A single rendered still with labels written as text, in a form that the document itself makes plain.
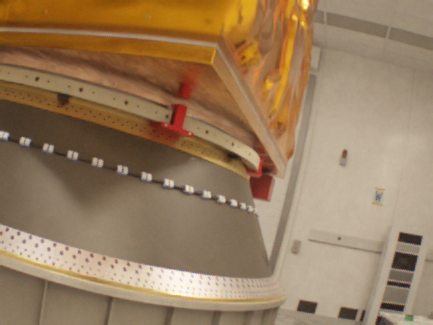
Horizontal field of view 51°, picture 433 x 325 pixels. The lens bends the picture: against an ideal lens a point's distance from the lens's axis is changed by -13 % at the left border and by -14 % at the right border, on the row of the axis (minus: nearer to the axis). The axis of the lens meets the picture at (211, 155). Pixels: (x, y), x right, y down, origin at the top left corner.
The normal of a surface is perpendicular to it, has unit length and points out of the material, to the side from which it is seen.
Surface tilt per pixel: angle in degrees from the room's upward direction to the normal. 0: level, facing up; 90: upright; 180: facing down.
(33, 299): 90
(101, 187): 62
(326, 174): 90
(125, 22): 91
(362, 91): 90
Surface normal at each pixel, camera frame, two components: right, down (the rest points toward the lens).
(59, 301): 0.36, -0.04
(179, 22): -0.23, -0.13
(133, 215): 0.56, -0.44
